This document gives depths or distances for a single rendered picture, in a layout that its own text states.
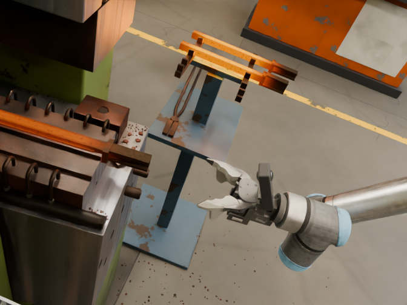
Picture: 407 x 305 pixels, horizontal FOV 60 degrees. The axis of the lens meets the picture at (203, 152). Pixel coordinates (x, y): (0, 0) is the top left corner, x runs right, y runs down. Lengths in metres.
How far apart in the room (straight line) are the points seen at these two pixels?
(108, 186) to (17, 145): 0.21
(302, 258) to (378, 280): 1.46
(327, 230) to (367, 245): 1.64
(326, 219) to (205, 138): 0.62
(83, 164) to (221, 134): 0.70
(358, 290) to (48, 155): 1.85
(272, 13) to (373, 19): 1.02
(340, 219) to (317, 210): 0.06
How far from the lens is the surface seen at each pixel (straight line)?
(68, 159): 0.80
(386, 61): 4.36
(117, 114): 0.94
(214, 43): 1.37
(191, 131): 1.33
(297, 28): 4.17
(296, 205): 0.83
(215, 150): 1.29
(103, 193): 0.84
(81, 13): 0.46
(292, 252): 0.95
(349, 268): 2.30
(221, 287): 1.85
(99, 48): 0.55
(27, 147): 0.83
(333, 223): 0.87
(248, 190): 0.82
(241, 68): 1.25
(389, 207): 0.97
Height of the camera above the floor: 1.57
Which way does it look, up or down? 41 degrees down
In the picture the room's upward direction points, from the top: 21 degrees clockwise
